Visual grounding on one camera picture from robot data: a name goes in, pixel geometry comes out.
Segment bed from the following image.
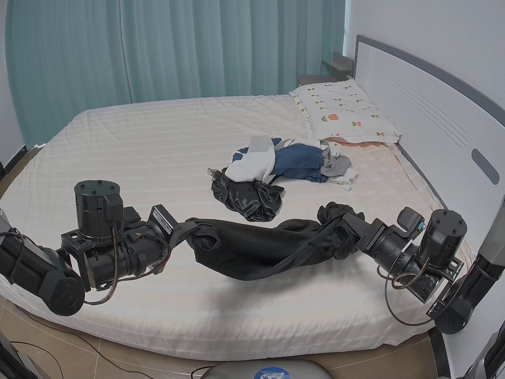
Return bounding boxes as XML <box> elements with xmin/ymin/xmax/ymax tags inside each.
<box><xmin>0</xmin><ymin>34</ymin><xmax>505</xmax><ymax>379</ymax></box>

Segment blue-green curtain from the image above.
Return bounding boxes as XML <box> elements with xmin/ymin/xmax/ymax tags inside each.
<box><xmin>6</xmin><ymin>0</ymin><xmax>133</xmax><ymax>150</ymax></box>
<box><xmin>118</xmin><ymin>0</ymin><xmax>349</xmax><ymax>104</ymax></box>

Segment white printed pillow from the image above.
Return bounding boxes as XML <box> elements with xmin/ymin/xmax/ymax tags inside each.
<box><xmin>289</xmin><ymin>76</ymin><xmax>402</xmax><ymax>144</ymax></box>

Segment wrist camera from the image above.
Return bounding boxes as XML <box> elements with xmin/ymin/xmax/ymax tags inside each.
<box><xmin>396</xmin><ymin>207</ymin><xmax>426</xmax><ymax>236</ymax></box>
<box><xmin>123</xmin><ymin>207</ymin><xmax>144</xmax><ymax>228</ymax></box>

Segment grey wooden bedside table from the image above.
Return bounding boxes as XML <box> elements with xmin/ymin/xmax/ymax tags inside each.
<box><xmin>298</xmin><ymin>51</ymin><xmax>354</xmax><ymax>88</ymax></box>

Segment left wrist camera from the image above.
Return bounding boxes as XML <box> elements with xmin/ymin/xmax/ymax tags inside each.
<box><xmin>123</xmin><ymin>207</ymin><xmax>144</xmax><ymax>228</ymax></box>

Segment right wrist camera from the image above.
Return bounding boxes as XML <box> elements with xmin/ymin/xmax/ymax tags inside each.
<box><xmin>396</xmin><ymin>207</ymin><xmax>426</xmax><ymax>236</ymax></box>

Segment black shorts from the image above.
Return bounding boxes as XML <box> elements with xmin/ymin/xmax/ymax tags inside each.
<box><xmin>185</xmin><ymin>201</ymin><xmax>366</xmax><ymax>282</ymax></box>

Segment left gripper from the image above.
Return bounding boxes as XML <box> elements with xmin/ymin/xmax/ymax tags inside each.
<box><xmin>84</xmin><ymin>205</ymin><xmax>200</xmax><ymax>291</ymax></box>

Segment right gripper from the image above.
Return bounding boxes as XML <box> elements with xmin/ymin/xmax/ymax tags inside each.
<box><xmin>341</xmin><ymin>213</ymin><xmax>426</xmax><ymax>288</ymax></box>

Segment pile of clothes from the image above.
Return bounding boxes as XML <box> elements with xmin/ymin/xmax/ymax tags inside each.
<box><xmin>208</xmin><ymin>134</ymin><xmax>360</xmax><ymax>223</ymax></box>

